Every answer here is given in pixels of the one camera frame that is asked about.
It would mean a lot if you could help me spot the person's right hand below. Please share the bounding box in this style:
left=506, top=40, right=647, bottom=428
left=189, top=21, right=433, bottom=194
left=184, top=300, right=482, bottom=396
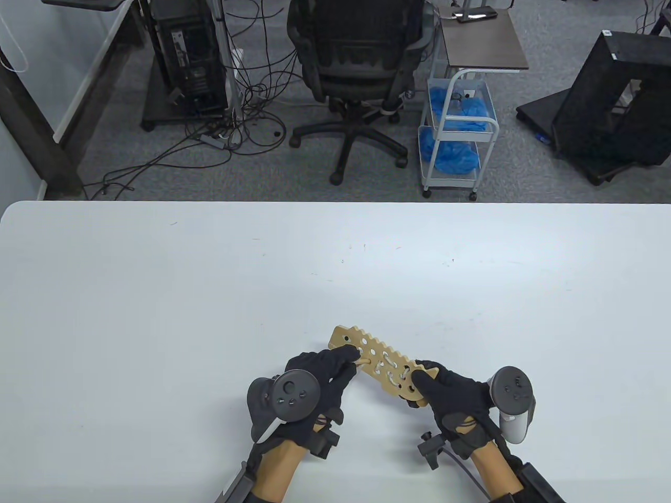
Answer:
left=409, top=359, right=506, bottom=461

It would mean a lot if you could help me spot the person's left hand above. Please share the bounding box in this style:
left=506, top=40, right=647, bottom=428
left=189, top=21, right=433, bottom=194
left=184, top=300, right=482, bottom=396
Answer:
left=259, top=347, right=362, bottom=451

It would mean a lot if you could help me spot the wooden crocodile lacing toy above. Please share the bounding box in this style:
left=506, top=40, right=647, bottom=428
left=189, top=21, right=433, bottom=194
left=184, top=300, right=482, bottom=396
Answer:
left=329, top=325, right=440, bottom=408

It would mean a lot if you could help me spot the white rope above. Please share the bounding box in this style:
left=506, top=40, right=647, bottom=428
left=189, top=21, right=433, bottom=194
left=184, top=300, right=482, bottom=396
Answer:
left=382, top=352, right=420, bottom=393

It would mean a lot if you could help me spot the person's left forearm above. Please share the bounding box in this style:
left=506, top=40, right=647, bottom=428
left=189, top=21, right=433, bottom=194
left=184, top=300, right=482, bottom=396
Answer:
left=256, top=439, right=305, bottom=501

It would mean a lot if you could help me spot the black forearm sensor pack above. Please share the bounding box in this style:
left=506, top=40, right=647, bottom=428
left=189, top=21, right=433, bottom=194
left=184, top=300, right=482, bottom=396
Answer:
left=215, top=461, right=284, bottom=503
left=490, top=461, right=567, bottom=503

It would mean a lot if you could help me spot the person's right forearm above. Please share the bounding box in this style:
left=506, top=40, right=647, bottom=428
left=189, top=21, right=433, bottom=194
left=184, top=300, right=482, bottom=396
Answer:
left=469, top=443, right=522, bottom=498

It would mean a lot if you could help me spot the grey and white controller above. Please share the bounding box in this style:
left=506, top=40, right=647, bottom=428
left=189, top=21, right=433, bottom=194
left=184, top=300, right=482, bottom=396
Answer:
left=246, top=370, right=321, bottom=443
left=488, top=366, right=536, bottom=445

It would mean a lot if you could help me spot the blue plastic bag pile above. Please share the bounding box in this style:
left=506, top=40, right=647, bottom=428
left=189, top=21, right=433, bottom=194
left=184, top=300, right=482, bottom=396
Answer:
left=429, top=86, right=491, bottom=132
left=419, top=128, right=480, bottom=174

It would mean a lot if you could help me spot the white utility cart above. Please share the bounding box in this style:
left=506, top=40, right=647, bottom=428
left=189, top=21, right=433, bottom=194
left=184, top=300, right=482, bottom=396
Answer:
left=418, top=67, right=500, bottom=202

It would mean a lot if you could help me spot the black wheeled platform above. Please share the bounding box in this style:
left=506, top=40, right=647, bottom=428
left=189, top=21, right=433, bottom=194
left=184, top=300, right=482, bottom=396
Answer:
left=516, top=88, right=651, bottom=185

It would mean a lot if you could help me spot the black office chair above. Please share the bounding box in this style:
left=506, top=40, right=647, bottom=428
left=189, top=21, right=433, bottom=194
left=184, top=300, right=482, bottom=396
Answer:
left=286, top=0, right=438, bottom=185

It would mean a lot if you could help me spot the black computer tower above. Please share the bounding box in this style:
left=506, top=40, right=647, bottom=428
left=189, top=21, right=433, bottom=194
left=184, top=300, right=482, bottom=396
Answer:
left=149, top=0, right=230, bottom=116

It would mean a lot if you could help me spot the brown side table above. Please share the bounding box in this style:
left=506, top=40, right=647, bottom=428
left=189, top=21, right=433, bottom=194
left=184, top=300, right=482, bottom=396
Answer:
left=438, top=8, right=529, bottom=74

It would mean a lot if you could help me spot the white panel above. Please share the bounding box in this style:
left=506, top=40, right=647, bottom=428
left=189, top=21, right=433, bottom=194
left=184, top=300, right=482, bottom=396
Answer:
left=52, top=0, right=132, bottom=142

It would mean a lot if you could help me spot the black monitor stand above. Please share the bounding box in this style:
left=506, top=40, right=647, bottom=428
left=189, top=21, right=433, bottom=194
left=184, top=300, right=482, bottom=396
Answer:
left=41, top=0, right=126, bottom=11

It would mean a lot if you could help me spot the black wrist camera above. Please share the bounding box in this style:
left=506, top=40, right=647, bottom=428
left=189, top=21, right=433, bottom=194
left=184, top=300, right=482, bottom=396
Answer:
left=418, top=432, right=452, bottom=471
left=307, top=422, right=340, bottom=461

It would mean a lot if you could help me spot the grey camera cable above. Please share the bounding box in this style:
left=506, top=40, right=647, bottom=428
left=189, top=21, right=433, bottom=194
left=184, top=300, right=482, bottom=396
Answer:
left=446, top=450, right=491, bottom=498

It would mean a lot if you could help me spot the tangle of black floor cables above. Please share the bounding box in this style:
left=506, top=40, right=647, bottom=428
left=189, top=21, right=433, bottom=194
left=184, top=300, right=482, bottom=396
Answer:
left=84, top=0, right=310, bottom=201

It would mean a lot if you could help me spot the black open frame box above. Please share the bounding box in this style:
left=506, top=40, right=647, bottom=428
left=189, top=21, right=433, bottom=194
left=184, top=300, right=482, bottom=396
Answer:
left=551, top=30, right=671, bottom=167

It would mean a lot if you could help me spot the silver aluminium post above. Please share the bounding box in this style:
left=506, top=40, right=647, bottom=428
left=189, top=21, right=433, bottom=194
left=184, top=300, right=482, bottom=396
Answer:
left=212, top=0, right=244, bottom=122

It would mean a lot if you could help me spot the dark desk frame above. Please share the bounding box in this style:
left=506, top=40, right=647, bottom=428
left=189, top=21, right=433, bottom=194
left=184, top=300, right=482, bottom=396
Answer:
left=0, top=47, right=87, bottom=201

